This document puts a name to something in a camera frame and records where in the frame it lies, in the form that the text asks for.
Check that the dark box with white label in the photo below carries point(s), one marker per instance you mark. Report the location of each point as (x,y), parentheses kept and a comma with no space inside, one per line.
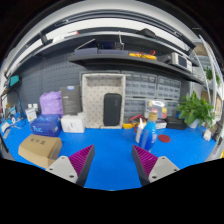
(161,124)

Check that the clear box with coloured parts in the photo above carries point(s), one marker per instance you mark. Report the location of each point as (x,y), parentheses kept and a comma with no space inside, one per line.
(156,106)

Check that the black flat case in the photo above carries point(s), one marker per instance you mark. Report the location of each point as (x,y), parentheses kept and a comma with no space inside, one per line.
(175,123)

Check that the green potted plant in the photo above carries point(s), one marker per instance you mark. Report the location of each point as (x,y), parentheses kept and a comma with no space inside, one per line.
(195,108)

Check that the yellow multimeter with red leads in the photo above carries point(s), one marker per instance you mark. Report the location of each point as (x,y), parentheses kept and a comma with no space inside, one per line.
(128,125)

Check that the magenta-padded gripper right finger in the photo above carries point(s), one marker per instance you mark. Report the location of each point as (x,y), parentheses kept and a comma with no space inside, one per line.
(160,168)

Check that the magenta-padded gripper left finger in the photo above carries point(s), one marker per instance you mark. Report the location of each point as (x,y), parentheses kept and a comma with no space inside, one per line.
(63,168)

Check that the flat round red coaster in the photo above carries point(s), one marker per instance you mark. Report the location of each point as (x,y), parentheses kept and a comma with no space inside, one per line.
(164,138)

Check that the black rounded speaker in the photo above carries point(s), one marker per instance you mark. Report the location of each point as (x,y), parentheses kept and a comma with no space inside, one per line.
(112,110)

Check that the white metal rack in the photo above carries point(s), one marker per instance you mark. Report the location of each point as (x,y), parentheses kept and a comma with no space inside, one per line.
(208,73)

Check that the blue drink bottle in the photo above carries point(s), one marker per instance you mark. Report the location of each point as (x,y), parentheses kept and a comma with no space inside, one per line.
(149,133)

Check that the purple plastic bag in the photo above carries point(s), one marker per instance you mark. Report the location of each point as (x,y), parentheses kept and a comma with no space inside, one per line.
(50,103)

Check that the brown cardboard box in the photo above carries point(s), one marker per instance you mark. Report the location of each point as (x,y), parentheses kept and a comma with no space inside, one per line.
(40,150)

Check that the small white carton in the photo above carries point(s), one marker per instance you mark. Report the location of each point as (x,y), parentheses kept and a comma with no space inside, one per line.
(31,115)

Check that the grey small-parts drawer cabinet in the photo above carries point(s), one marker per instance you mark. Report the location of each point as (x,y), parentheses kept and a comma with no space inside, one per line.
(172,107)
(134,108)
(169,88)
(140,85)

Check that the small white block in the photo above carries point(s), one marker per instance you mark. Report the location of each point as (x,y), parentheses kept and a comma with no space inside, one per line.
(207,135)

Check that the blue packet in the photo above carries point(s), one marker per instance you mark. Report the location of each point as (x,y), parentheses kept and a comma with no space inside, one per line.
(45,126)

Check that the dark grey upright box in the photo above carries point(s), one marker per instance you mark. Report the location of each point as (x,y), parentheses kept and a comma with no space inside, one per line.
(70,100)

